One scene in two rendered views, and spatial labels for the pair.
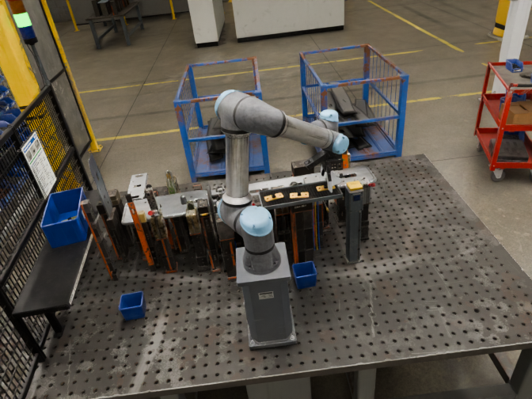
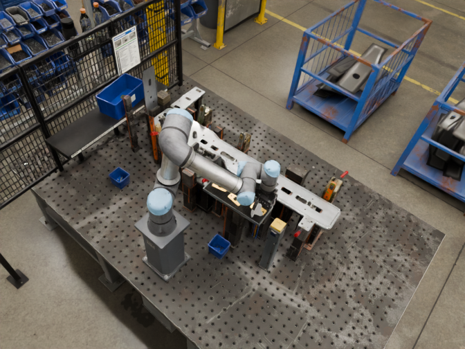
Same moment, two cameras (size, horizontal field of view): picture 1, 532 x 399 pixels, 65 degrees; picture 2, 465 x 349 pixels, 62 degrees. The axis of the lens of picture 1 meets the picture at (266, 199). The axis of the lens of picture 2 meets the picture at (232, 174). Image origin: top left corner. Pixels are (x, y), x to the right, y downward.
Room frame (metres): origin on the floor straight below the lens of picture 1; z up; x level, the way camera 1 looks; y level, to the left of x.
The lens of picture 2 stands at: (0.58, -0.82, 2.83)
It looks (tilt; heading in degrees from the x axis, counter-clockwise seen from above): 50 degrees down; 35
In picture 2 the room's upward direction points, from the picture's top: 7 degrees clockwise
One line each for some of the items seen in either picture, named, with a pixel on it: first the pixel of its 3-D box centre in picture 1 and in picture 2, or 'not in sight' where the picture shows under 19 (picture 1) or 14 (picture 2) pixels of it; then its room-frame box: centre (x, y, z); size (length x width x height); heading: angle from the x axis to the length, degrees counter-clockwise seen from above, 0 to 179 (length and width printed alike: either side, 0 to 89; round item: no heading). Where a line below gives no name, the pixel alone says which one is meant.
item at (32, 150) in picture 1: (38, 165); (126, 50); (1.93, 1.12, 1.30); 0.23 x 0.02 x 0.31; 5
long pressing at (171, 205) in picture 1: (249, 191); (239, 162); (1.92, 0.08, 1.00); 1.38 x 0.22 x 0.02; 95
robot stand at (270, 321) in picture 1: (267, 296); (164, 242); (1.24, 0.04, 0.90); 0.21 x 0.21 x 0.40; 1
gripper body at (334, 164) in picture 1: (331, 157); (267, 194); (1.62, -0.31, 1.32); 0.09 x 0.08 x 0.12; 94
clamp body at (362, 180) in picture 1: (361, 209); (299, 239); (1.80, -0.50, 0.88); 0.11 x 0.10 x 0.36; 5
